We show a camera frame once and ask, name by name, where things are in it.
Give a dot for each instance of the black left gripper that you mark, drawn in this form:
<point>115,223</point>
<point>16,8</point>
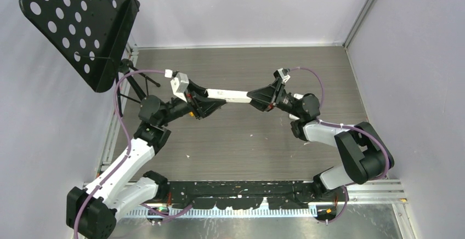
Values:
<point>200,104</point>

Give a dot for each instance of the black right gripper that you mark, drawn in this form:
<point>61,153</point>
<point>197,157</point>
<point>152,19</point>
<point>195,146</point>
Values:
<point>264,99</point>

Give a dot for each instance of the white remote control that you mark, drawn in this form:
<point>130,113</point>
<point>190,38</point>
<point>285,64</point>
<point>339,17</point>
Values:
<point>296,109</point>
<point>230,96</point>

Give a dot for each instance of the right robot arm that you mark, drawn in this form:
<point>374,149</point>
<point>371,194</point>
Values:
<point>363,154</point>

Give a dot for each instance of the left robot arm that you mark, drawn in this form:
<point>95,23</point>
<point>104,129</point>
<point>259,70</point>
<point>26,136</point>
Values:
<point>93,211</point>

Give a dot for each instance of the black music stand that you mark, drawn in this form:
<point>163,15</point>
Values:
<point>90,34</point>

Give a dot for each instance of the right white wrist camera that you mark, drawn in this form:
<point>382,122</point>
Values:
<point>282,74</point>

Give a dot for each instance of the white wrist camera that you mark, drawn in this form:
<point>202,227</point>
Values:
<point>282,74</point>
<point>179,83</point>

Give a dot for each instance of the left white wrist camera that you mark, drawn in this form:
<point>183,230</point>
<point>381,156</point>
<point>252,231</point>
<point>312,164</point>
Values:
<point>179,83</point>

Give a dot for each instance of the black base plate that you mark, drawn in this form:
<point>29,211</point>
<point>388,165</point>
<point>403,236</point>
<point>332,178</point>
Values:
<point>242,195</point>

